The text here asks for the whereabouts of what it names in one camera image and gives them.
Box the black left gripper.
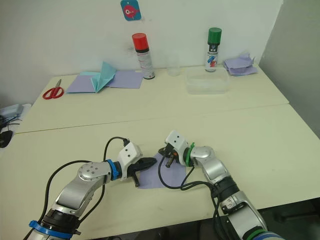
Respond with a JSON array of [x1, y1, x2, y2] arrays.
[[126, 157, 158, 189]]

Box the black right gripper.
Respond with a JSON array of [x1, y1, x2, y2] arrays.
[[157, 142, 180, 169]]

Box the purple paper sheet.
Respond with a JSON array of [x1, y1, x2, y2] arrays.
[[136, 152, 187, 190], [107, 69, 144, 89], [66, 75, 97, 93]]

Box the flat purple paper sheet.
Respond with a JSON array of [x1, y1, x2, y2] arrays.
[[107, 69, 144, 89], [66, 75, 97, 93]]

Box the teal folded paper airplane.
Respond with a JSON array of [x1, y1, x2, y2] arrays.
[[90, 60, 117, 93]]

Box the light blue paper sheet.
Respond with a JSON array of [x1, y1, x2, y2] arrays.
[[65, 71, 101, 95]]

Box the clear plastic container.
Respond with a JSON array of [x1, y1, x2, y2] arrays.
[[185, 67, 231, 96]]

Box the clear plastic cup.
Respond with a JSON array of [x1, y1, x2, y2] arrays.
[[166, 53, 182, 77]]

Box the red cap spray can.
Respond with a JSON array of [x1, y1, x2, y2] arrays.
[[131, 32, 156, 81]]

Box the green cap spray can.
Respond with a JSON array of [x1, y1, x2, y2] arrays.
[[204, 27, 223, 73]]

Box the crumpled purple paper pile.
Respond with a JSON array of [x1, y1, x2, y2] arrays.
[[223, 51, 259, 78]]

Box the black computer mouse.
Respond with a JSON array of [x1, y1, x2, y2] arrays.
[[0, 130, 14, 149]]

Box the blue tag with red fish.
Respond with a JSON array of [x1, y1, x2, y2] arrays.
[[120, 0, 142, 22]]

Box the grey device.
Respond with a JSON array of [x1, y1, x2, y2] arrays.
[[0, 103, 25, 119]]

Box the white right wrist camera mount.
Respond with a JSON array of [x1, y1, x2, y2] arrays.
[[164, 130, 190, 166]]

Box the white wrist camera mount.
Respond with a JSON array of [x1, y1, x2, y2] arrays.
[[117, 142, 144, 182], [164, 130, 190, 166]]

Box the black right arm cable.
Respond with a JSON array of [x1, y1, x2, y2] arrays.
[[157, 156, 226, 240]]

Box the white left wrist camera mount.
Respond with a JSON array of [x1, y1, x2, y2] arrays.
[[117, 142, 144, 182]]

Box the red handled scissors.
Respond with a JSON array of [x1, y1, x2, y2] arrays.
[[41, 78, 65, 101]]

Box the black tangled cable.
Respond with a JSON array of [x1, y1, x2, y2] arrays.
[[0, 114, 23, 131]]

